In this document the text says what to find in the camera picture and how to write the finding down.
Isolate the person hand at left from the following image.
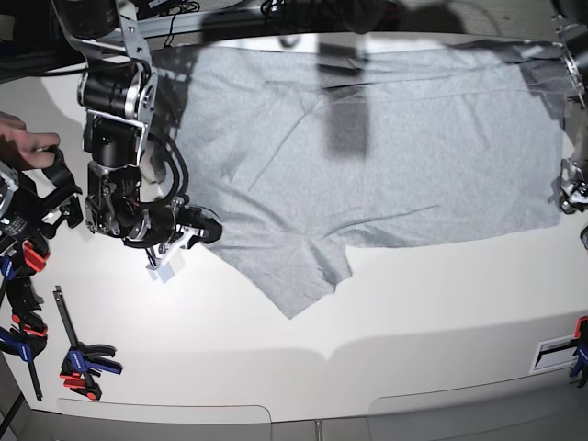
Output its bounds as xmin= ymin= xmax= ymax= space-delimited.
xmin=1 ymin=112 xmax=61 ymax=170

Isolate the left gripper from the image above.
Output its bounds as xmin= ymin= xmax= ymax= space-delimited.
xmin=557 ymin=158 xmax=587 ymax=214

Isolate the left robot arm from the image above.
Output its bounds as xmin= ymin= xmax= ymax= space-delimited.
xmin=552 ymin=1 xmax=587 ymax=214

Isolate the bar clamp on table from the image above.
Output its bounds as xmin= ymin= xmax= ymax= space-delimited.
xmin=53 ymin=286 xmax=123 ymax=401

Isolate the grey T-shirt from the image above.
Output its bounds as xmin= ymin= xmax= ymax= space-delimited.
xmin=154 ymin=40 xmax=573 ymax=318

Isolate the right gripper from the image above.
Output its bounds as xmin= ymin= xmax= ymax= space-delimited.
xmin=115 ymin=199 xmax=222 ymax=249

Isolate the blue clamp lower left edge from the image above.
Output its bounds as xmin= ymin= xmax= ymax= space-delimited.
xmin=1 ymin=277 xmax=48 ymax=401

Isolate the blue red clamp right edge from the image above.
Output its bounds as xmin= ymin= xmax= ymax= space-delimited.
xmin=569 ymin=316 xmax=588 ymax=389

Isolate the black hand-held controller device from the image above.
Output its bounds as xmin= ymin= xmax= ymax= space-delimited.
xmin=1 ymin=146 xmax=84 ymax=253

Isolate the blue red clamp edge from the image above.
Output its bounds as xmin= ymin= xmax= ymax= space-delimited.
xmin=1 ymin=235 xmax=51 ymax=324
xmin=569 ymin=316 xmax=588 ymax=389

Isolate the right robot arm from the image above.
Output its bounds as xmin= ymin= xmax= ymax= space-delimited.
xmin=53 ymin=1 xmax=222 ymax=253

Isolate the white label with black bar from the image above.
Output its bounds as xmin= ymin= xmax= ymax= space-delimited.
xmin=529 ymin=335 xmax=577 ymax=375

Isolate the dark round object right edge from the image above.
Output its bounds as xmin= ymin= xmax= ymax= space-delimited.
xmin=580 ymin=226 xmax=588 ymax=250

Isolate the blue red clamp left edge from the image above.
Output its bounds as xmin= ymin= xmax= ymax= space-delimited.
xmin=1 ymin=235 xmax=51 ymax=324

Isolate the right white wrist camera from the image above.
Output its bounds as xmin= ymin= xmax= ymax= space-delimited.
xmin=145 ymin=226 xmax=209 ymax=283

